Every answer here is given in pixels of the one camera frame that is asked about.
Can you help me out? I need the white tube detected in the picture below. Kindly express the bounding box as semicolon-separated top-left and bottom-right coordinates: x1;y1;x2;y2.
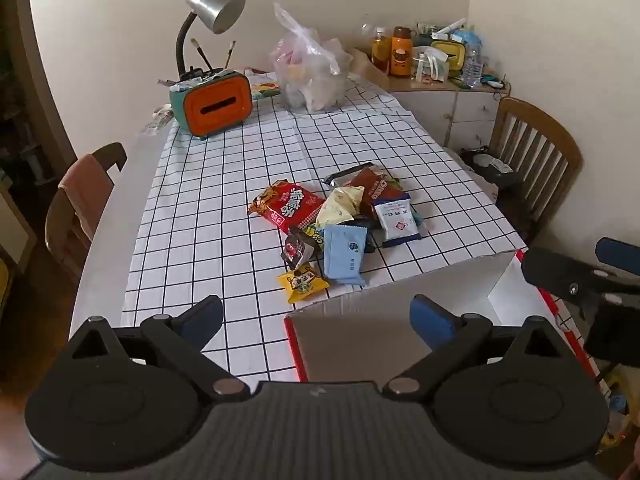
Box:
432;17;469;41

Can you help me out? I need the brown cardboard flap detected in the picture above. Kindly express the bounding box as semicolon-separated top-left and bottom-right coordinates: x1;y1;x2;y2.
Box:
350;47;391;91

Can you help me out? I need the small yellow packet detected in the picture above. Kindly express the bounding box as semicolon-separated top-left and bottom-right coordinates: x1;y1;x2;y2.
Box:
277;262;331;304

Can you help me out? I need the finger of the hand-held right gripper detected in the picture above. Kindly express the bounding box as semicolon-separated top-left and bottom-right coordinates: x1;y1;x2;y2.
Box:
521;246;622;311
596;237;640;281

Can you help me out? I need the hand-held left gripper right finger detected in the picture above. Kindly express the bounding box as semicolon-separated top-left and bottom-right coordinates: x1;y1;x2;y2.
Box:
381;294;567;403

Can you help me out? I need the silver desk lamp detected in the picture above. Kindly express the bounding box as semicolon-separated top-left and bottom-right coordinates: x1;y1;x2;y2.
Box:
175;0;246;81

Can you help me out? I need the shiny brown cookie bag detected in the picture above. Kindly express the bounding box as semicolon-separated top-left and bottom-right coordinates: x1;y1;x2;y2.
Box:
347;169;403;217

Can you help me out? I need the orange and teal tissue box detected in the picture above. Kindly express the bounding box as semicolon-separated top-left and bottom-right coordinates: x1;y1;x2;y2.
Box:
169;69;252;141

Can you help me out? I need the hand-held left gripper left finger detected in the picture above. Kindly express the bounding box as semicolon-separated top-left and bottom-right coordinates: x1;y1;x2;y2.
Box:
65;294;252;403

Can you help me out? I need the orange thermos bottle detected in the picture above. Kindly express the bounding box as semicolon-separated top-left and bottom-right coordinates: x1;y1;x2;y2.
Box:
390;26;414;79

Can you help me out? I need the blue plastic pack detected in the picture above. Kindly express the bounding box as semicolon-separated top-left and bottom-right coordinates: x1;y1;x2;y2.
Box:
452;30;482;52

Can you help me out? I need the small dark red-print packet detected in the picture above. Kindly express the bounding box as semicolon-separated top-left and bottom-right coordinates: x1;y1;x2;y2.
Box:
281;225;321;269

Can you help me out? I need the white checkered tablecloth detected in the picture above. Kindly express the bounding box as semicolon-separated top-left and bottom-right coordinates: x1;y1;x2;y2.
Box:
120;67;528;383

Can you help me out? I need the silver and black snack packet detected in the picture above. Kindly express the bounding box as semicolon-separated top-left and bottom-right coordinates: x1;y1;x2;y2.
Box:
324;161;376;188

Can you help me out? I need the small white bag with handles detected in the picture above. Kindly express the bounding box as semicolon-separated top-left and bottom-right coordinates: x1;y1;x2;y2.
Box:
412;47;449;84

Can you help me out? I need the cream yellow snack packet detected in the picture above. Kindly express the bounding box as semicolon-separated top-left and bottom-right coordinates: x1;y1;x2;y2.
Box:
316;186;367;228

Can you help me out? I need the clear plastic bag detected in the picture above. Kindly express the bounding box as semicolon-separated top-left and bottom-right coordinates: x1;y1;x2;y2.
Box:
270;2;354;114

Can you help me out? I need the red and white cardboard box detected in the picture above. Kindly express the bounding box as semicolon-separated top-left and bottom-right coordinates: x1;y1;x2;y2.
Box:
283;250;617;403

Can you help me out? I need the clear water bottle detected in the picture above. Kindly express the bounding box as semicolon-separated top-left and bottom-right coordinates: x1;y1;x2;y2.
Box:
462;42;484;87

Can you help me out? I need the black bag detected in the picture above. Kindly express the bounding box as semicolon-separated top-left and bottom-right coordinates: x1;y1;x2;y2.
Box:
460;147;522;189

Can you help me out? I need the white cabinet with wooden top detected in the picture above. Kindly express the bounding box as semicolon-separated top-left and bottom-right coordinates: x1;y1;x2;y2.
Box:
387;76;512;152

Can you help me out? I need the red snack bag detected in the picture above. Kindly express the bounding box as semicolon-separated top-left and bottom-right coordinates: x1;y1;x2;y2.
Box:
248;180;326;235

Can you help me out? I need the white and blue packet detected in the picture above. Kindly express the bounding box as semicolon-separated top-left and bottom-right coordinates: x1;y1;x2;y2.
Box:
374;197;421;247

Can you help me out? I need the slatted wooden chair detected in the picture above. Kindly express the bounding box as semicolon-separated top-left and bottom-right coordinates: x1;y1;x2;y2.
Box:
487;97;583;242

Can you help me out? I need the orange juice bottle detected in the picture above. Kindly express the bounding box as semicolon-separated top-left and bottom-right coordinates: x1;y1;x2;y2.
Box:
371;27;391;74

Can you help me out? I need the dark wooden shelf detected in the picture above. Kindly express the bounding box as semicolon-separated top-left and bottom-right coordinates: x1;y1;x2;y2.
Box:
0;0;63;186

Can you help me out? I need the flat printed packet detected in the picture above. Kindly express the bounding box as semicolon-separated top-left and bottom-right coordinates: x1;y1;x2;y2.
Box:
247;72;282;101

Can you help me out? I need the small clear wrapper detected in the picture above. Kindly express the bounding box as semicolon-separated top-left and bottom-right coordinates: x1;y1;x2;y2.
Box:
149;105;174;134

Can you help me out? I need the curved-back wooden chair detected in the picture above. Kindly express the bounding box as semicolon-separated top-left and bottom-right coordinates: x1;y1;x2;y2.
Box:
45;142;128;271

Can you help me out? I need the yellow bin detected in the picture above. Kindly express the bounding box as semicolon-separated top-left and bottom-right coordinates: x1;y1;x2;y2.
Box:
599;375;633;453

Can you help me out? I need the light blue packet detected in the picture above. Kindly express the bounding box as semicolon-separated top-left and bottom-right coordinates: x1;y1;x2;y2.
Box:
322;224;369;287

